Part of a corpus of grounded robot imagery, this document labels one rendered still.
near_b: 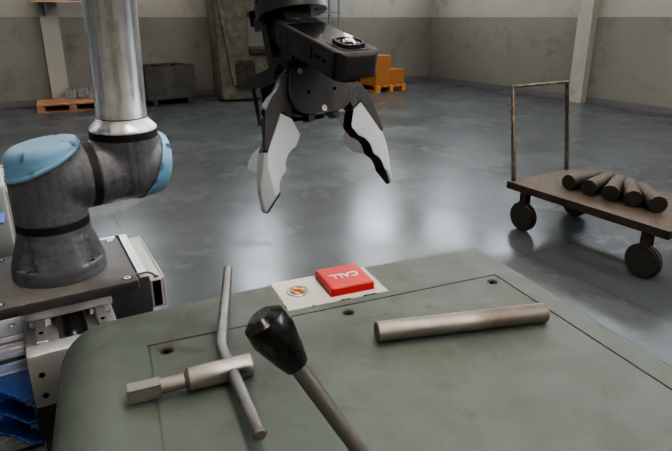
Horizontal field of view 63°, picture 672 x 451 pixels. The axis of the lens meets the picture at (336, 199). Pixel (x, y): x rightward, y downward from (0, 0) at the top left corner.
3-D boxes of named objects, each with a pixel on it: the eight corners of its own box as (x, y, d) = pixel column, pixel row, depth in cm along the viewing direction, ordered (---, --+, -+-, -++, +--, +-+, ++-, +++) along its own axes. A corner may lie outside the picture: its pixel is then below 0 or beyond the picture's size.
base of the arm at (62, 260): (12, 262, 100) (1, 211, 97) (100, 245, 107) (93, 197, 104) (13, 297, 87) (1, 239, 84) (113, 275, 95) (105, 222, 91)
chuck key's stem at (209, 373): (129, 412, 48) (256, 379, 53) (126, 391, 48) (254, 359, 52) (127, 398, 50) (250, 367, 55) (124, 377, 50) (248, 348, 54)
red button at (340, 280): (355, 275, 76) (355, 261, 75) (374, 294, 71) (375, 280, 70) (314, 283, 74) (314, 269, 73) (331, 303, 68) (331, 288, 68)
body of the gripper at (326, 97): (317, 123, 62) (298, 15, 61) (361, 113, 55) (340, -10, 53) (256, 133, 58) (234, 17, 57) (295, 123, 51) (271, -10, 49)
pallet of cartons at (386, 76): (375, 84, 1374) (375, 51, 1349) (407, 90, 1263) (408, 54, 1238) (341, 86, 1329) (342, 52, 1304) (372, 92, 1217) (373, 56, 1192)
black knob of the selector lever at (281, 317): (296, 350, 40) (295, 291, 38) (312, 376, 37) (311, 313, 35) (242, 363, 38) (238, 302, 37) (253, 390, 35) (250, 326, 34)
